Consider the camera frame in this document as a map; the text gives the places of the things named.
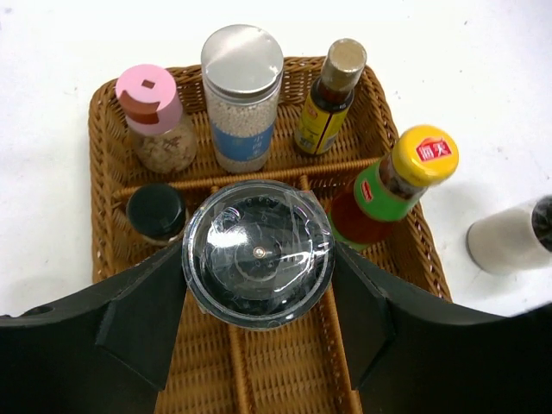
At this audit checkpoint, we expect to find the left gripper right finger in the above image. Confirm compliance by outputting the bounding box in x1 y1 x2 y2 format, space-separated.
333 244 551 413

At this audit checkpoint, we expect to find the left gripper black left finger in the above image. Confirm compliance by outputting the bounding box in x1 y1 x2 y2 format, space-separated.
1 243 186 413

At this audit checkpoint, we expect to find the black cap pepper bottle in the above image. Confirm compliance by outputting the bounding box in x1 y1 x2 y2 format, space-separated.
126 183 187 246

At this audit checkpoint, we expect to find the red green sauce bottle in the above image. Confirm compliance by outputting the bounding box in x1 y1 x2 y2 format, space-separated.
328 125 460 251

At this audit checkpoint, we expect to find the white black top grinder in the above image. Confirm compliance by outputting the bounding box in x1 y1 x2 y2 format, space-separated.
466 195 551 275

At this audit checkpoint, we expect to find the black lid salt grinder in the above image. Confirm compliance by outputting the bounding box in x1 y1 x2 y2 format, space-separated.
182 179 336 330

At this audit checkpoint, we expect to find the pink cap spice jar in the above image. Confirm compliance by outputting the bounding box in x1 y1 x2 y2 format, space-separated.
116 64 198 174

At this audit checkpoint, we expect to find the brown cap yellow oil bottle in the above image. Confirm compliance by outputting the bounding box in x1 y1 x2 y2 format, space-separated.
294 38 367 156

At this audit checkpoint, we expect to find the silver cap blue label shaker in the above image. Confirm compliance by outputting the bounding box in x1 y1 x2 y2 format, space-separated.
201 24 284 173

